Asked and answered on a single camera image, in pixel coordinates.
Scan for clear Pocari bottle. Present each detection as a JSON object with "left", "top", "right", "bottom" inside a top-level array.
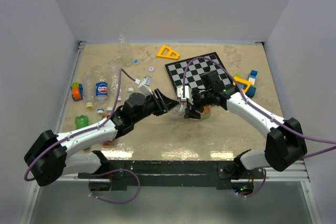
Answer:
[{"left": 118, "top": 34, "right": 133, "bottom": 66}]

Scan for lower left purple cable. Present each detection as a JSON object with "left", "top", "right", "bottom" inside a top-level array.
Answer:
[{"left": 88, "top": 166, "right": 144, "bottom": 205}]

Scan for clear slim bottle white cap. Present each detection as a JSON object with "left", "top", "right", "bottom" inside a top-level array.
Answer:
[{"left": 127, "top": 87, "right": 134, "bottom": 95}]

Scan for chessboard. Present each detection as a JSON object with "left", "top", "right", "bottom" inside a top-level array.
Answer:
[{"left": 165, "top": 57, "right": 233, "bottom": 94}]

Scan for green plastic bottle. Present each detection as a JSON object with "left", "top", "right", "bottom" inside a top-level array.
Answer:
[{"left": 75, "top": 114, "right": 91, "bottom": 151}]

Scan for yellow triangle toy right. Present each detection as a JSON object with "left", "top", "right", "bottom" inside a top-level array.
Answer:
[{"left": 234, "top": 77, "right": 251, "bottom": 91}]

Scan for yellow triangle toy far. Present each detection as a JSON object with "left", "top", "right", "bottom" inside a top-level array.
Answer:
[{"left": 156, "top": 45, "right": 180, "bottom": 60}]

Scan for yellow triangle toy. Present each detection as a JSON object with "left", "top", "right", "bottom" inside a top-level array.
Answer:
[
  {"left": 234, "top": 77, "right": 251, "bottom": 91},
  {"left": 156, "top": 45, "right": 180, "bottom": 60}
]

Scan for red label tea bottle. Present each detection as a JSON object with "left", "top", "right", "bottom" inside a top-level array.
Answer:
[{"left": 101, "top": 112, "right": 118, "bottom": 146}]

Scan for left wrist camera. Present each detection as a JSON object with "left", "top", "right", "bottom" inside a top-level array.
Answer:
[{"left": 134, "top": 76, "right": 153, "bottom": 96}]

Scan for black table front rail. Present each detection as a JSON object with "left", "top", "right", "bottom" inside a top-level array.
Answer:
[{"left": 78, "top": 161, "right": 265, "bottom": 191}]

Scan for colourful toy car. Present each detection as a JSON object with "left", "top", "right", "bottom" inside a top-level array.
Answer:
[{"left": 70, "top": 82, "right": 83, "bottom": 101}]

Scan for purple cable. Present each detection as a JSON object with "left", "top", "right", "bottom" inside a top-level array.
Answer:
[
  {"left": 24, "top": 68, "right": 140, "bottom": 182},
  {"left": 183, "top": 56, "right": 336, "bottom": 161},
  {"left": 88, "top": 166, "right": 144, "bottom": 205}
]

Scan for blue toy blocks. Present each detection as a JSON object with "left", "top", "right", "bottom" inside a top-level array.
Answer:
[{"left": 234, "top": 70, "right": 258, "bottom": 98}]

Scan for grapefruit tea bottle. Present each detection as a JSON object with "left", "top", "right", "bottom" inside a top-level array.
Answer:
[{"left": 173, "top": 102, "right": 212, "bottom": 120}]

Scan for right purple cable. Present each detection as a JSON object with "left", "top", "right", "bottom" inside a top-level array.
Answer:
[{"left": 183, "top": 56, "right": 336, "bottom": 161}]

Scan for clear bottle yellow cap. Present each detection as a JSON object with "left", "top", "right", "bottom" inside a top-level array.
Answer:
[{"left": 82, "top": 71, "right": 95, "bottom": 110}]

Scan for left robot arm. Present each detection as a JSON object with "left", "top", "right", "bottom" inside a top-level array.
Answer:
[{"left": 24, "top": 89, "right": 179, "bottom": 187}]

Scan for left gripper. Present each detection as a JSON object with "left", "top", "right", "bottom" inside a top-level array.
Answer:
[{"left": 132, "top": 88, "right": 179, "bottom": 124}]

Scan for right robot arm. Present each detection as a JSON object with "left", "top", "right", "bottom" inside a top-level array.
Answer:
[{"left": 177, "top": 71, "right": 307, "bottom": 178}]

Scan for Pepsi label bottle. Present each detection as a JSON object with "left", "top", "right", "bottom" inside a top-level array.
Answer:
[{"left": 95, "top": 71, "right": 108, "bottom": 101}]

